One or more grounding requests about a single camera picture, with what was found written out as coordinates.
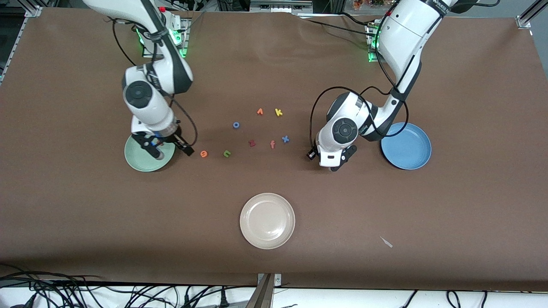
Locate brown table cover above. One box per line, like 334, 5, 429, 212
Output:
0, 8, 548, 292

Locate orange artificial flowers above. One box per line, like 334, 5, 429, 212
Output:
353, 0, 388, 10

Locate black base power cable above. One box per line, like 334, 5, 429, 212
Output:
298, 12, 379, 35

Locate aluminium frame rail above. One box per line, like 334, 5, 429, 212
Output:
516, 0, 548, 30
0, 5, 42, 84

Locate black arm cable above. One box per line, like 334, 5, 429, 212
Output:
112, 17, 198, 150
309, 26, 409, 148

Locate grey metal box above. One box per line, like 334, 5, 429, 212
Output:
250, 0, 313, 12

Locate dark grey camera pole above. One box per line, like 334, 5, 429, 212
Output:
246, 274, 274, 308

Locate beige plate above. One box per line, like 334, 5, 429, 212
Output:
239, 192, 296, 250

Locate blue plate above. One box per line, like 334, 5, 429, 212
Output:
381, 122, 432, 170

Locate black floor cable bundle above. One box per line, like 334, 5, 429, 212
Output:
0, 264, 257, 308

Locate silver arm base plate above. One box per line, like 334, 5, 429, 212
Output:
143, 18, 190, 58
367, 21, 386, 64

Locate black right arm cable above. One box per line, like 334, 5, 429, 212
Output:
112, 17, 198, 150

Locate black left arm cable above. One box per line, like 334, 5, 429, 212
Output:
309, 26, 409, 148

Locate green plate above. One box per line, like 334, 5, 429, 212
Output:
124, 127, 176, 172

